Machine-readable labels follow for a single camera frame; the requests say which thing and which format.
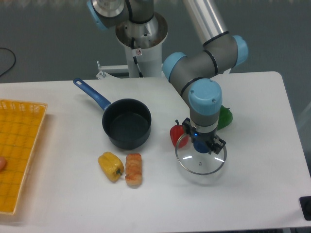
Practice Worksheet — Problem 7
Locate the black saucepan blue handle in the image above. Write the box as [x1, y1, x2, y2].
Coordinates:
[73, 78, 152, 150]

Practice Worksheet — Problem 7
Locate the yellow bell pepper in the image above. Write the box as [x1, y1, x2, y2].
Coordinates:
[98, 152, 124, 183]

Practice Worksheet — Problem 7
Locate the black corner device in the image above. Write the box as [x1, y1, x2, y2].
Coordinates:
[299, 196, 311, 221]

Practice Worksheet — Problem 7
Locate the glass lid blue knob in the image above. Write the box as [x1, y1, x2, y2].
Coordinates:
[175, 133, 227, 175]

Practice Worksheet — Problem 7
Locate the orange bread loaf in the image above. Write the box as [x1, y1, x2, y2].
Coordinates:
[125, 153, 142, 188]

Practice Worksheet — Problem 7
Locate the red bell pepper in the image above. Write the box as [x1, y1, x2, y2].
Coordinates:
[170, 119, 187, 148]

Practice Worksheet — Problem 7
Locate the green bell pepper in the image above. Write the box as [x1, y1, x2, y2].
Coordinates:
[217, 105, 233, 130]

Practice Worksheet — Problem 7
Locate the yellow woven basket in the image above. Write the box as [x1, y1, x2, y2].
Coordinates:
[0, 99, 48, 215]

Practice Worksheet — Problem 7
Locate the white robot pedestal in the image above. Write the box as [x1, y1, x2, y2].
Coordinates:
[95, 13, 233, 80]

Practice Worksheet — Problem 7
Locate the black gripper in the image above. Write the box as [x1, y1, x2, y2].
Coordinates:
[182, 118, 226, 154]

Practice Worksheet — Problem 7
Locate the peach object in basket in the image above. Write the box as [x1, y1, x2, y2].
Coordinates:
[0, 156, 7, 171]

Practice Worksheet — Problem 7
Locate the black cable on floor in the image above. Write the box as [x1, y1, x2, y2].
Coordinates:
[0, 47, 17, 77]

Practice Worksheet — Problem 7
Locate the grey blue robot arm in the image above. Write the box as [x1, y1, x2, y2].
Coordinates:
[87, 0, 248, 153]

